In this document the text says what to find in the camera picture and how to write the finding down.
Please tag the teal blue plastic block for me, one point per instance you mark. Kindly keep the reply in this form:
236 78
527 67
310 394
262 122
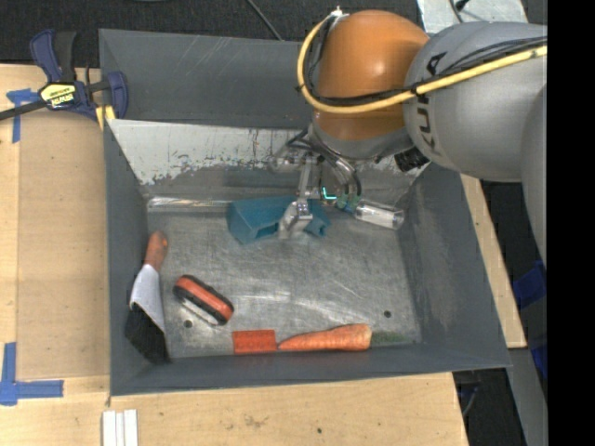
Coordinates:
253 219

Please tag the grey metal bin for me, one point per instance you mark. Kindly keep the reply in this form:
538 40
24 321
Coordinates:
288 291

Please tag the orange toy carrot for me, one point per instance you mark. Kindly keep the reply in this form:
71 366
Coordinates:
330 338

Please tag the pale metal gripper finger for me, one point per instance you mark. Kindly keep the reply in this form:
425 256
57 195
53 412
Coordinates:
307 223
288 221

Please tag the orange flat block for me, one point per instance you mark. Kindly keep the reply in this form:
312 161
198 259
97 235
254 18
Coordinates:
254 342

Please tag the clear glass tube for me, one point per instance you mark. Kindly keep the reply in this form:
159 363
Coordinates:
381 215

